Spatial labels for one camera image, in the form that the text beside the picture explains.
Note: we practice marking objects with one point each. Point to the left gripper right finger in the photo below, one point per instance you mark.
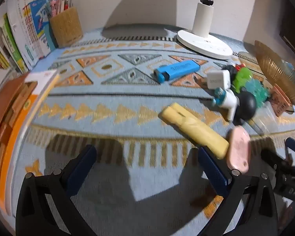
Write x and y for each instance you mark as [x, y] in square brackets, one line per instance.
[259, 215]

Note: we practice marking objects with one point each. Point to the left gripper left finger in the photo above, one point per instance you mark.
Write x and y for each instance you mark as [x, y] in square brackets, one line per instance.
[33, 215]

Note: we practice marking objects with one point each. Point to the pink oval case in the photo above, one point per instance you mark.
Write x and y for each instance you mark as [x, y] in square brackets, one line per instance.
[239, 153]

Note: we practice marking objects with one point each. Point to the black round ball toy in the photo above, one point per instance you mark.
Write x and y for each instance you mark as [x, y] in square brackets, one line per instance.
[246, 108]

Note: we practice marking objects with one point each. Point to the yellow clip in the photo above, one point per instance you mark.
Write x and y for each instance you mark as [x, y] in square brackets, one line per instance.
[195, 129]

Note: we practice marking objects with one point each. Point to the teal translucent toy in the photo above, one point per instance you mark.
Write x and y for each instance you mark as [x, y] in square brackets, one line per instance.
[261, 93]

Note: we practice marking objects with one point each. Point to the white blue robot figure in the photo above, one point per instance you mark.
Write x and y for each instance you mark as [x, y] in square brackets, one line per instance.
[226, 99]

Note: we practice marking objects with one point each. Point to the green rubber toy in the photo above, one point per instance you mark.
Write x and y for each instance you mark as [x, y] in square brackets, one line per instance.
[243, 75]

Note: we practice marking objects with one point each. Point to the white charger cube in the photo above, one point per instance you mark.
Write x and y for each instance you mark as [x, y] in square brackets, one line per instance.
[218, 78]

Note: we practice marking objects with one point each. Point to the red figure black hair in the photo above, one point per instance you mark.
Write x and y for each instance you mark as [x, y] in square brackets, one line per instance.
[233, 69]

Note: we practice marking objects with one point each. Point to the blue lighter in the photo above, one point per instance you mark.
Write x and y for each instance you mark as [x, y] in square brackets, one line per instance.
[166, 73]

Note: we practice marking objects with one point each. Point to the pink patterned card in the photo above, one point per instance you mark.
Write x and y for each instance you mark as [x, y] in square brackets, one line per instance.
[280, 102]

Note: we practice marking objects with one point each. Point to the patterned blue table mat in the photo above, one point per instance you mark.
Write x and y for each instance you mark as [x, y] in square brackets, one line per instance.
[146, 174]

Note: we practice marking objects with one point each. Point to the brown leather notebook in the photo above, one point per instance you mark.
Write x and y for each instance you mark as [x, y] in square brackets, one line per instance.
[13, 96]

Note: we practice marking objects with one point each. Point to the dark television screen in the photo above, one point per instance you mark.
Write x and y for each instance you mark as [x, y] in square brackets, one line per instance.
[287, 29]

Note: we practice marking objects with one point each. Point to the white desk lamp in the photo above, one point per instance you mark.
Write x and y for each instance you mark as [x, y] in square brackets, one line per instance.
[199, 39]

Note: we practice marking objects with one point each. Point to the row of standing books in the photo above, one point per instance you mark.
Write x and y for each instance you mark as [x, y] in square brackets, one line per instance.
[25, 33]

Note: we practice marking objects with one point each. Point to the woven pen holder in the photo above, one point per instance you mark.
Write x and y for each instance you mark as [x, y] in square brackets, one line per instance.
[66, 27]

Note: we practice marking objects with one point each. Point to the pens in holder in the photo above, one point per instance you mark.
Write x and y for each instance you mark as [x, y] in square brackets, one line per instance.
[55, 7]

